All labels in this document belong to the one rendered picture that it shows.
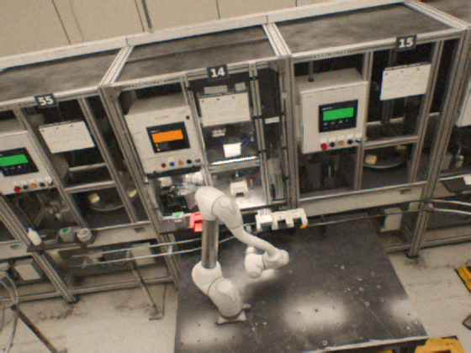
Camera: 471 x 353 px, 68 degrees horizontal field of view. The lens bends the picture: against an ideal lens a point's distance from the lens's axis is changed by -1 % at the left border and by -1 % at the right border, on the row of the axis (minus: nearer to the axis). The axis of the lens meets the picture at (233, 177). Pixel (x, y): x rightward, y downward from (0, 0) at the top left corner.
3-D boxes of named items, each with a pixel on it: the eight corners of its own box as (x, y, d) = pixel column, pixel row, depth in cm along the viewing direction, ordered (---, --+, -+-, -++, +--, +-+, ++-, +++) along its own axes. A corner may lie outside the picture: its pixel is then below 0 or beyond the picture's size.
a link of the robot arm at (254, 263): (246, 264, 244) (265, 260, 242) (248, 282, 232) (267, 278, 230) (242, 254, 238) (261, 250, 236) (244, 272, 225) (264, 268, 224)
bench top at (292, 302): (173, 373, 210) (171, 370, 207) (183, 240, 294) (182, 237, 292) (428, 341, 203) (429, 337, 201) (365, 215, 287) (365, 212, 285)
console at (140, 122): (145, 176, 248) (123, 118, 220) (150, 153, 270) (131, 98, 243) (203, 167, 246) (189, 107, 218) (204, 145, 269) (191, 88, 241)
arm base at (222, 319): (251, 320, 225) (251, 316, 222) (218, 325, 226) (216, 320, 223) (249, 296, 239) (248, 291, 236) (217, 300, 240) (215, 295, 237)
